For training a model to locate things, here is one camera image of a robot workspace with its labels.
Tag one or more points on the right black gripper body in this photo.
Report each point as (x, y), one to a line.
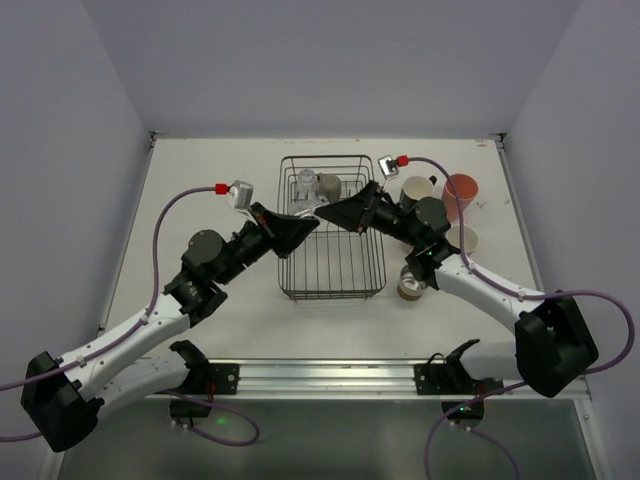
(370, 207)

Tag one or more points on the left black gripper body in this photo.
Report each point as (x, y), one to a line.
(265, 226)

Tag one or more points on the black mug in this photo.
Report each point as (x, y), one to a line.
(414, 189)

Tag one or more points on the clear glass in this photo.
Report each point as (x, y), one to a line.
(306, 185)
(306, 207)

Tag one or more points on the beige brown cup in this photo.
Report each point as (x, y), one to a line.
(408, 287)

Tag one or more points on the pink tall cup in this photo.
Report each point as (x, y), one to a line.
(458, 193)

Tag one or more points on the beige tall cup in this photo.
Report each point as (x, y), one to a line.
(463, 237)

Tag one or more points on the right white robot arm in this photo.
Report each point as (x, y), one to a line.
(551, 344)

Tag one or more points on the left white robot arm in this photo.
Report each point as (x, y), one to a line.
(66, 396)

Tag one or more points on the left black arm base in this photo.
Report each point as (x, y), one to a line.
(220, 379)

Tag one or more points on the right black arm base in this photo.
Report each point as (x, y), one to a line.
(444, 375)

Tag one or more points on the grey-beige small mug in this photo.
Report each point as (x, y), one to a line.
(330, 187)

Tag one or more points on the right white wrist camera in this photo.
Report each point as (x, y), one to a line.
(389, 167)

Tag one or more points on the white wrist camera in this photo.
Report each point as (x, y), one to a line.
(389, 167)
(240, 195)

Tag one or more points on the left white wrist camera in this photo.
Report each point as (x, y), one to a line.
(240, 195)

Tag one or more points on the wire dish rack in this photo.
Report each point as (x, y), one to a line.
(332, 263)

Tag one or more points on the aluminium mounting rail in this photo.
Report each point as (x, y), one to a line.
(334, 379)

